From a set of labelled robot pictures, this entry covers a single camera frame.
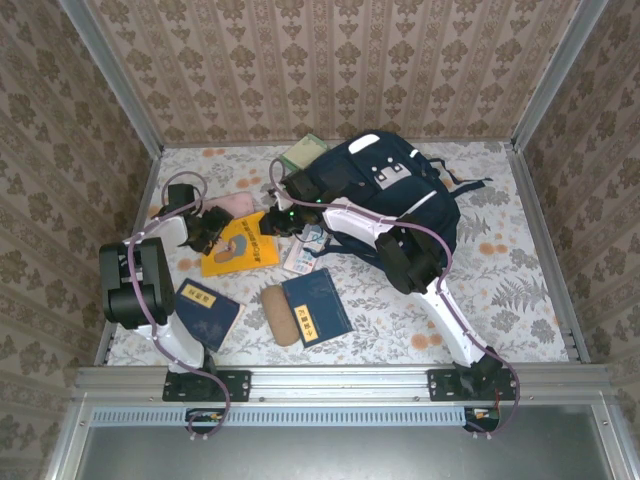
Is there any tan oval glasses case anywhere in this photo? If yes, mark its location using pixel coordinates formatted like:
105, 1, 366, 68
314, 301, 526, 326
260, 284, 299, 347

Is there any navy blue backpack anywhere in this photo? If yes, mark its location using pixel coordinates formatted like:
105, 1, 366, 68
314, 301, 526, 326
294, 130, 494, 274

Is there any green notebook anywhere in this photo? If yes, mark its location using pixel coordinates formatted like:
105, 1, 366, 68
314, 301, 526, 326
278, 133, 328, 172

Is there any clear plastic stationery bag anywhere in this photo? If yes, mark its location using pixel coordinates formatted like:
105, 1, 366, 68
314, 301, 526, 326
282, 224, 334, 275

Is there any pink pencil case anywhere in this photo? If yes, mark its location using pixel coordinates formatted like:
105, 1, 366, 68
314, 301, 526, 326
200, 191, 256, 217

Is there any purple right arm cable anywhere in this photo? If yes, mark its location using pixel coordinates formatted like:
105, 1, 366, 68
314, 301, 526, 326
269, 158, 521, 437

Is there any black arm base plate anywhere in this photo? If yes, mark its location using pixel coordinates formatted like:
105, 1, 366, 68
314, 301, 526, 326
162, 369, 251, 403
427, 368, 521, 403

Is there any black connector with orange wires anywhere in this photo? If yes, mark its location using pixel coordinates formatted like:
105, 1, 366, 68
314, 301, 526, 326
185, 407, 226, 434
463, 406, 501, 432

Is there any aluminium corner post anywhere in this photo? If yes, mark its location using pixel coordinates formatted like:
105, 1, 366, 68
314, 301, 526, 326
510, 0, 609, 151
58, 0, 165, 156

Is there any grey slotted cable duct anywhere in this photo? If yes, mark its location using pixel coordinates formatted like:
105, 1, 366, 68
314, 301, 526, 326
92, 405, 469, 427

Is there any small navy book yellow label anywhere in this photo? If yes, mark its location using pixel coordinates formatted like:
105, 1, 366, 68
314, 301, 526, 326
174, 278, 247, 353

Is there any grey metal sheet panel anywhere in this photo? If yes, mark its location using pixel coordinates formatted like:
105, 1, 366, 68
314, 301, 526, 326
74, 404, 616, 480

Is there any large navy book yellow label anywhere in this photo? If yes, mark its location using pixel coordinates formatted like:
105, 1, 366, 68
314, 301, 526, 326
281, 268, 354, 349

